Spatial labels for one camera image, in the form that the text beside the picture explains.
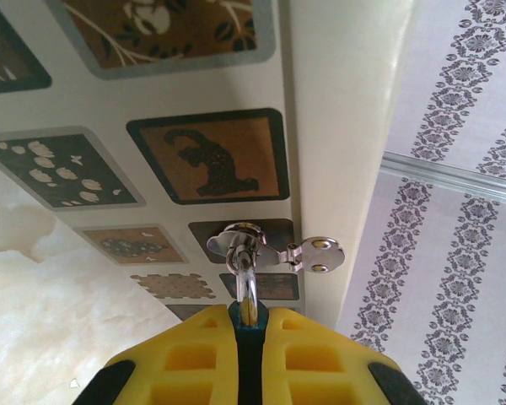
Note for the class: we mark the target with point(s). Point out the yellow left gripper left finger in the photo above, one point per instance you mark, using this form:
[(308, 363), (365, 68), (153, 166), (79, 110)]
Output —
[(181, 363)]

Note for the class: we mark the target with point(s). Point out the chrome hasp latch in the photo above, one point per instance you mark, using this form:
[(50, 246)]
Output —
[(316, 253)]

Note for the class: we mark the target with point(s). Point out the white box with picture tiles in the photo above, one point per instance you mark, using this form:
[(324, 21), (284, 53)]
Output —
[(329, 93)]

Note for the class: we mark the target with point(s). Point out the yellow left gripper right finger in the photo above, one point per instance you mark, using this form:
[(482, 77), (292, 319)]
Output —
[(320, 363)]

